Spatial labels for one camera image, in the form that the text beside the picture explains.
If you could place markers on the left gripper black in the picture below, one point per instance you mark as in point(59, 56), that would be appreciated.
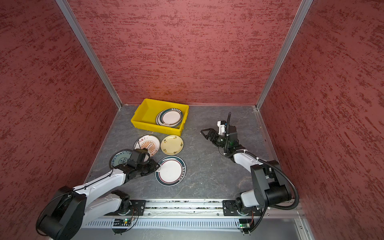
point(153, 167)

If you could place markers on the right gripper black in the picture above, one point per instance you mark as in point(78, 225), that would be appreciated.
point(211, 131)

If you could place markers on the white plate green rim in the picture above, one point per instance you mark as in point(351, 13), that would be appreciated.
point(173, 109)
point(171, 172)

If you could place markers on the cream plate small motifs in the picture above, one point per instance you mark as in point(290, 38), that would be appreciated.
point(172, 145)

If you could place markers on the white plate green quatrefoil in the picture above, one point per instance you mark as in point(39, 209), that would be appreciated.
point(169, 119)

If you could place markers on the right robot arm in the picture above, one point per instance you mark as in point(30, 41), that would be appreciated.
point(271, 187)

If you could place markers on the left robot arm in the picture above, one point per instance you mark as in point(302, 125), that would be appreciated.
point(72, 208)

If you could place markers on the yellow plastic bin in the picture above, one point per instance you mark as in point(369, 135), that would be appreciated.
point(146, 115)

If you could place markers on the white plate orange sunburst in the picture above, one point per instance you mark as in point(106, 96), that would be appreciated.
point(149, 142)

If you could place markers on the teal patterned small plate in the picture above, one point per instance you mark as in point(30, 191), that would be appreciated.
point(119, 158)

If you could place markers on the left controller board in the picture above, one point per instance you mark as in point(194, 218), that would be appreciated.
point(121, 223)

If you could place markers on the controller board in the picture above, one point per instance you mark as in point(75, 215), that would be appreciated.
point(245, 225)
point(121, 223)

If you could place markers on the right controller board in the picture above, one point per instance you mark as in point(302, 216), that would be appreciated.
point(245, 225)

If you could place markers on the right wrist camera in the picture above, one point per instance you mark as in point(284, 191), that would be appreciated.
point(222, 125)

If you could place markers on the aluminium front rail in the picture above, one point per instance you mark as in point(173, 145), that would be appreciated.
point(160, 208)

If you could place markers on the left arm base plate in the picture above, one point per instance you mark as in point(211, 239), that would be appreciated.
point(132, 207)

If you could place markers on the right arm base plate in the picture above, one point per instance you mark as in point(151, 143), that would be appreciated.
point(231, 209)

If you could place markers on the left aluminium corner post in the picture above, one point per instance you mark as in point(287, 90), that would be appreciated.
point(86, 45)

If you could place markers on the aluminium corner post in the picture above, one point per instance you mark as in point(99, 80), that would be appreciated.
point(290, 37)
point(86, 45)

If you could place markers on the right aluminium corner post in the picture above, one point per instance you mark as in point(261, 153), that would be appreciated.
point(290, 37)

